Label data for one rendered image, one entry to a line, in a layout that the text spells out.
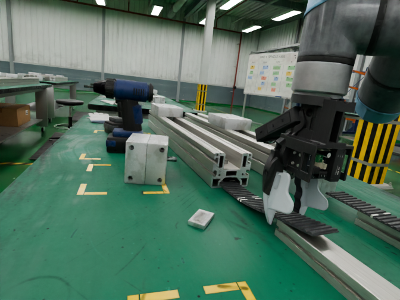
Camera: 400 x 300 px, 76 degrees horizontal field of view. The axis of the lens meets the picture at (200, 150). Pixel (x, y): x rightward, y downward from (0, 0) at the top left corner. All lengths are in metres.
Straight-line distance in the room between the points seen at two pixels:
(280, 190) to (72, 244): 0.31
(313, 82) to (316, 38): 0.06
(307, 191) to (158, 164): 0.31
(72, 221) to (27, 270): 0.11
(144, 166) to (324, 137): 0.37
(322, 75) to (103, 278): 0.37
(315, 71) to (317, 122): 0.07
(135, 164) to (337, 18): 0.44
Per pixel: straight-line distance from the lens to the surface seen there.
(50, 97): 5.75
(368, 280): 0.39
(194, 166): 0.70
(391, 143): 3.98
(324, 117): 0.38
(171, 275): 0.35
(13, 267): 0.39
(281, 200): 0.42
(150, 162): 0.58
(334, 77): 0.39
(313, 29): 0.40
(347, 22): 0.40
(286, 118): 0.43
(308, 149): 0.37
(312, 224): 0.44
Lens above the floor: 1.00
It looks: 14 degrees down
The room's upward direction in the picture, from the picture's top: 6 degrees clockwise
